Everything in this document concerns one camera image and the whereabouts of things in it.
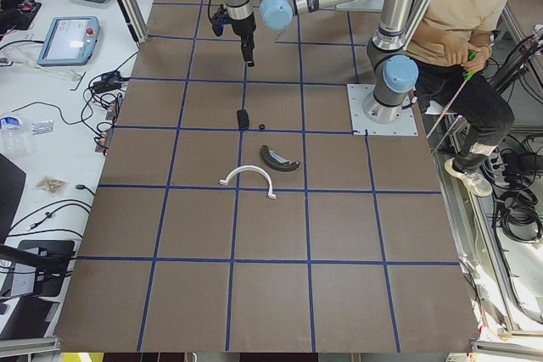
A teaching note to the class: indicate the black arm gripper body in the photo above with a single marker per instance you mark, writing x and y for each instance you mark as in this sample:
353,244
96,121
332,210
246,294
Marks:
243,28

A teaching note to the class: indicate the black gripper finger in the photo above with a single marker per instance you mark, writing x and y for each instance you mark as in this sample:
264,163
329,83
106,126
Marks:
246,53
251,62

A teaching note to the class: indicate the black brake pad plate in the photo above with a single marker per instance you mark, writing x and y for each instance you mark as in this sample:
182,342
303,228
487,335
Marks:
243,119

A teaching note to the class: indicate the green brake shoe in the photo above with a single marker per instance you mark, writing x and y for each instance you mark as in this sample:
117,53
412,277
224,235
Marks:
277,162

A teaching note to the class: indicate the near teach pendant tablet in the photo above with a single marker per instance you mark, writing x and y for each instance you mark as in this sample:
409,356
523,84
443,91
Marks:
69,41

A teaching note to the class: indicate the seated person beige shirt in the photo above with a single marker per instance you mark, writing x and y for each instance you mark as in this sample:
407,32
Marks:
451,46

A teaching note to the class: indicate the clear plastic bottle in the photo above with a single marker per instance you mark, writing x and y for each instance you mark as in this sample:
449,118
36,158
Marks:
15,136

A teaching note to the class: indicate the black laptop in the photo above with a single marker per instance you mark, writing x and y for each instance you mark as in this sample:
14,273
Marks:
36,267

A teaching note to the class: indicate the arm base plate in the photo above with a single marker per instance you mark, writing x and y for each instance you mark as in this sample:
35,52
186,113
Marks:
369,118
367,6

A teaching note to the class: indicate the white curved plastic bracket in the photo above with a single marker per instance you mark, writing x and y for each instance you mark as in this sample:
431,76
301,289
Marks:
250,172

